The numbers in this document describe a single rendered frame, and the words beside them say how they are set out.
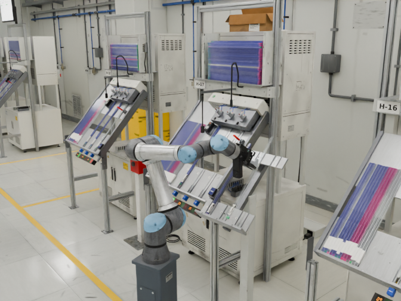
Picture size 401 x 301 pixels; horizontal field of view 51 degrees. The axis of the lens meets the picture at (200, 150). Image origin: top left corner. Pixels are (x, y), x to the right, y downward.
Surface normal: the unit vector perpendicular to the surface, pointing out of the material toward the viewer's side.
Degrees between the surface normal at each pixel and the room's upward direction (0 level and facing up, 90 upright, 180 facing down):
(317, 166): 90
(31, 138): 90
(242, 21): 80
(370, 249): 44
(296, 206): 90
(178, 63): 90
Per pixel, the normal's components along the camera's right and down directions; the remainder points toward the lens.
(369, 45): -0.77, 0.17
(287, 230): 0.64, 0.19
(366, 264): -0.54, -0.57
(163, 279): 0.86, 0.13
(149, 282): -0.51, 0.22
